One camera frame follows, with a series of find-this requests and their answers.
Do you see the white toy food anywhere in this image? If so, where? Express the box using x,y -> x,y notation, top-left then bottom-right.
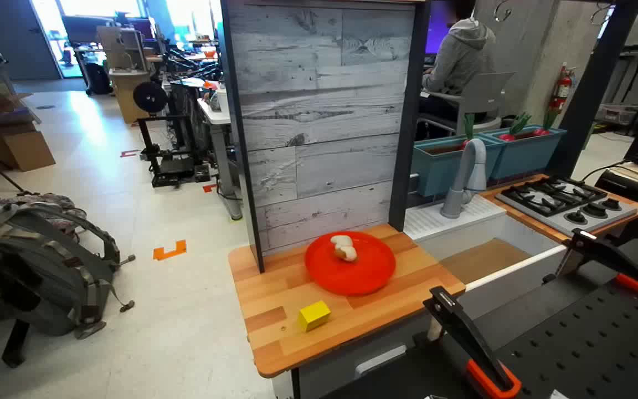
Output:
328,232 -> 359,264

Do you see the red round plate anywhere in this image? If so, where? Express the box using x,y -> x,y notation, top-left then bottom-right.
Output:
304,227 -> 400,299

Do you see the grey wood backdrop panel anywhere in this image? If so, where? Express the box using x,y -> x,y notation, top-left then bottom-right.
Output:
228,0 -> 420,256

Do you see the yellow block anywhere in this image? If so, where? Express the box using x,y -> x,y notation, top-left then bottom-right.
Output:
297,299 -> 334,332

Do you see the white sink basin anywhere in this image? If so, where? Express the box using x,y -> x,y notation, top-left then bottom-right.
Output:
404,195 -> 569,297

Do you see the teal planter box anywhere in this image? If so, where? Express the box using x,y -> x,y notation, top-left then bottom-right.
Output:
410,133 -> 506,200
489,126 -> 567,184

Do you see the grey desk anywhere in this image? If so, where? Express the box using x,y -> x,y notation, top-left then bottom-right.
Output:
196,85 -> 246,222

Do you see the orange floor tape marker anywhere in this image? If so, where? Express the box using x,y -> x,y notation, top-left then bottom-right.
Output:
151,236 -> 188,264

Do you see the white desk chair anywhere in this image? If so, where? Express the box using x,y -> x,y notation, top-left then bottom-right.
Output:
428,70 -> 514,134

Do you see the person in grey hoodie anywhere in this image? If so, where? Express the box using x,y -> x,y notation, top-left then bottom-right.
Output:
421,0 -> 498,97

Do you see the purple computer monitor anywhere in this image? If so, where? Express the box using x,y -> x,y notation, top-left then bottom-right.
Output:
424,0 -> 455,59

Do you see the red toy radish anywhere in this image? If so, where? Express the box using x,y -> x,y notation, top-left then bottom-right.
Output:
501,110 -> 552,144

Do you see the black gas stove cooktop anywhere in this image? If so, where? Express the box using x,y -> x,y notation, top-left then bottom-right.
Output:
497,175 -> 638,236

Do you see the red fire extinguisher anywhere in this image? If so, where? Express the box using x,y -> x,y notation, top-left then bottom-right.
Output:
547,62 -> 578,130

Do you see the grey backpack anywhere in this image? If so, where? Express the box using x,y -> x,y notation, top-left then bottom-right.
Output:
0,187 -> 138,340

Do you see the black steel column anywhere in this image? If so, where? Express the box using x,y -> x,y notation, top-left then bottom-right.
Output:
549,0 -> 638,180

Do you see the cardboard box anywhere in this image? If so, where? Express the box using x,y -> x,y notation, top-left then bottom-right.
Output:
0,120 -> 57,172

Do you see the black frame post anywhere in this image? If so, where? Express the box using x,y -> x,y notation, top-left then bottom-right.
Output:
387,0 -> 434,232
218,0 -> 266,274

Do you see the black machine frame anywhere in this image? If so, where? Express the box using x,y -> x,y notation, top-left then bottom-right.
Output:
135,74 -> 214,191

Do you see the black clamp orange handle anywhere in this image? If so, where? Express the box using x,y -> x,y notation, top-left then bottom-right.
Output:
554,227 -> 638,301
421,286 -> 526,399

